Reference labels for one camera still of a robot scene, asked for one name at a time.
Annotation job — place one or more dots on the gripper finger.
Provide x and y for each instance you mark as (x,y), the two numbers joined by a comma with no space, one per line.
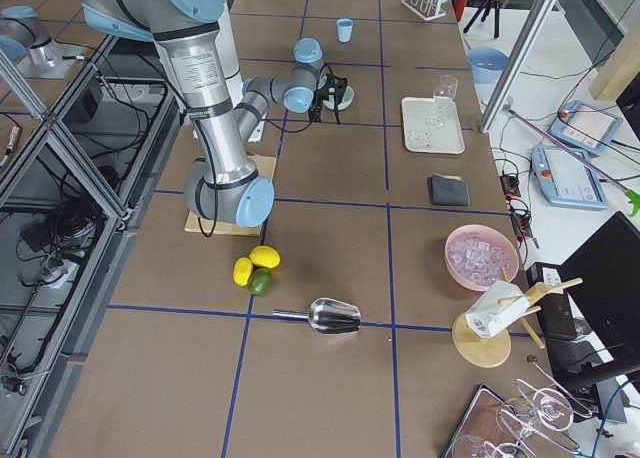
(336,109)
(315,113)

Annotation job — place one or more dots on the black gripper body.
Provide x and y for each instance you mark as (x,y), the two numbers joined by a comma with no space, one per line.
(332,96)

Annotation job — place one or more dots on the green bowl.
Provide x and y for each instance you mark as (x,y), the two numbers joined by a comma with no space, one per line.
(346,101)

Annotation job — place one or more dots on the light blue cup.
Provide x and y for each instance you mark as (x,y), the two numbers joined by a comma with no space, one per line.
(344,29)

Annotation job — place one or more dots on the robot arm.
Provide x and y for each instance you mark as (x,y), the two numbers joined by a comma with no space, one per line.
(194,41)

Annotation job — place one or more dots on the blue bowl with fork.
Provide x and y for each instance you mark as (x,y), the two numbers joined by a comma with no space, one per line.
(486,64)

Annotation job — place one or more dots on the steel ice scoop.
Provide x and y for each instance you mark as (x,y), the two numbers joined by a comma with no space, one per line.
(327,316)

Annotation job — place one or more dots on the pink bowl with ice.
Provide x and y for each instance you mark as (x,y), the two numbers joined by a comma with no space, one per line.
(476,256)

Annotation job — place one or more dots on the bamboo cutting board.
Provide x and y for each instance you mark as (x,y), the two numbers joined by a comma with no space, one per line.
(241,196)

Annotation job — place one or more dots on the cream bear tray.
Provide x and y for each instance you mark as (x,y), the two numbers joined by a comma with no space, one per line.
(419,138)

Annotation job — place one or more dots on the clear wine glass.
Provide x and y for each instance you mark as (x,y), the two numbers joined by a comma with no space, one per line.
(444,94)

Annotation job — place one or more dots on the grey folded cloth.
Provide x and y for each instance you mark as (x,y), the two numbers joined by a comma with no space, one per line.
(447,191)

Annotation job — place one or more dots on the yellow lemon front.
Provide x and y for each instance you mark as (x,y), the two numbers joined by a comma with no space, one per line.
(265,256)

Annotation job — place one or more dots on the yellow lemon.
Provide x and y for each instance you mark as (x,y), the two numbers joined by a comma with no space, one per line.
(265,256)
(242,271)

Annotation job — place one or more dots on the yellow lemon rear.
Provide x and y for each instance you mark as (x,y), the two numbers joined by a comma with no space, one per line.
(242,271)

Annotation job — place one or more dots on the black tripod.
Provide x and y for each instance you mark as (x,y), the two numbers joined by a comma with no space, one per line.
(483,12)

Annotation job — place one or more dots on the green lime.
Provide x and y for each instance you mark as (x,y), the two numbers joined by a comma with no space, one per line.
(260,281)

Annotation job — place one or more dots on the near teach pendant tablet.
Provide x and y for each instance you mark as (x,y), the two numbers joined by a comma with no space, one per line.
(566,181)

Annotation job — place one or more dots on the teach pendant tablet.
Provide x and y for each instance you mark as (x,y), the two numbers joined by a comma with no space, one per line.
(566,181)
(582,125)

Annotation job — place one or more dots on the far teach pendant tablet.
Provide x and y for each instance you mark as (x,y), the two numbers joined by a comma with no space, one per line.
(582,125)

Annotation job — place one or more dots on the white cup on stand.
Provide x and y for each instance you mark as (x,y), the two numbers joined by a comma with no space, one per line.
(498,307)

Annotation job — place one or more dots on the wooden cup stand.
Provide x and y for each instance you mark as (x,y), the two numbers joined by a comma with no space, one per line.
(492,352)

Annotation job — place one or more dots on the rod with green tip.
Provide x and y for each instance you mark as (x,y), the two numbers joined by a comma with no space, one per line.
(633,196)

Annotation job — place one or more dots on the black monitor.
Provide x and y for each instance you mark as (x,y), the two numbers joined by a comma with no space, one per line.
(608,299)

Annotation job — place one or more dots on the glasses on dark tray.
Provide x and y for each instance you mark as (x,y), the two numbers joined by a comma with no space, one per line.
(535,423)

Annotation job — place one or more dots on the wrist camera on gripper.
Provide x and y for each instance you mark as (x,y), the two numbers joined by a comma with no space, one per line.
(336,87)

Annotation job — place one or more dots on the aluminium frame post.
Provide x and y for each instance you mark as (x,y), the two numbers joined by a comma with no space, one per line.
(524,43)

